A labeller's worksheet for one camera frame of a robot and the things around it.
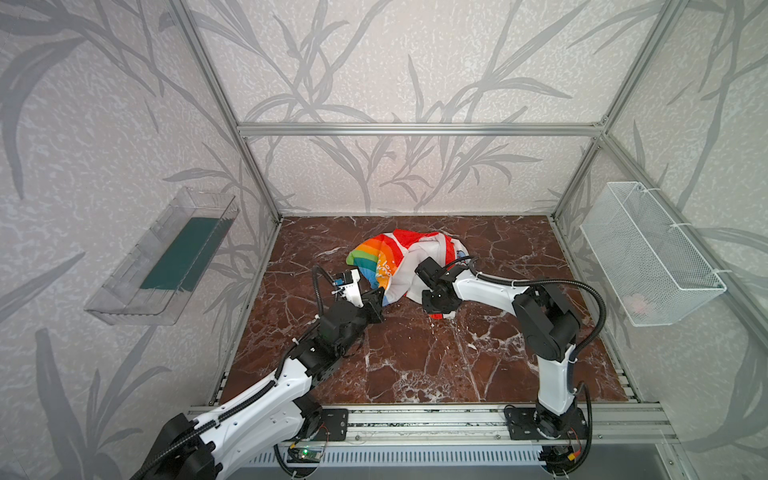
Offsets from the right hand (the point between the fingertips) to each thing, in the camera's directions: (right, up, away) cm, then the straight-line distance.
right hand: (430, 299), depth 96 cm
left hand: (-12, +8, -19) cm, 24 cm away
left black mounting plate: (-26, -27, -22) cm, 43 cm away
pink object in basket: (+48, +4, -23) cm, 54 cm away
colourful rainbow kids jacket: (-13, +12, +3) cm, 18 cm away
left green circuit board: (-31, -32, -25) cm, 51 cm away
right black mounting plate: (+21, -27, -22) cm, 40 cm away
